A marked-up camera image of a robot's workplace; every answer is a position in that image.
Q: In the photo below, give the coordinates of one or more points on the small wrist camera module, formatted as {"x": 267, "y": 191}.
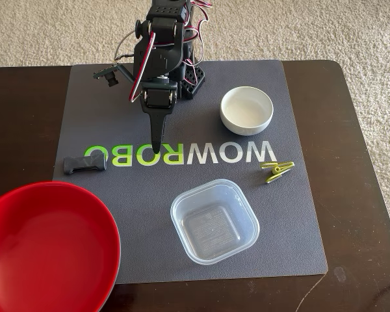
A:
{"x": 110, "y": 79}

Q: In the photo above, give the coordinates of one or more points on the black perforated bracket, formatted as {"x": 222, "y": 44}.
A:
{"x": 195, "y": 78}

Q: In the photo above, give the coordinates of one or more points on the large red bowl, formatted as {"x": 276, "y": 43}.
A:
{"x": 45, "y": 247}

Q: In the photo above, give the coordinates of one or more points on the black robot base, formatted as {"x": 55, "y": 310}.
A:
{"x": 188, "y": 52}

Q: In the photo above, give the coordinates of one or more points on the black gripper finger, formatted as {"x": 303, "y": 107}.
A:
{"x": 157, "y": 130}

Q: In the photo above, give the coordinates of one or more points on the small white bowl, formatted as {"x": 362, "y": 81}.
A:
{"x": 246, "y": 112}

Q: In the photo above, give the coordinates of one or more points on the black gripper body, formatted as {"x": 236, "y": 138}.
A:
{"x": 158, "y": 99}

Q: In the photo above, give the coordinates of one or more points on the grey WOWROBO mat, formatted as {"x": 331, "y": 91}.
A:
{"x": 247, "y": 211}

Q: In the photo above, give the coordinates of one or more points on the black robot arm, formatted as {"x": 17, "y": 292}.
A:
{"x": 162, "y": 32}

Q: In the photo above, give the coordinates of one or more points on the yellow-green clothes clip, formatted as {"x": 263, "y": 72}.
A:
{"x": 276, "y": 169}

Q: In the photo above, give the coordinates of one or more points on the clear plastic container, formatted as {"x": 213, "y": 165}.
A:
{"x": 214, "y": 224}

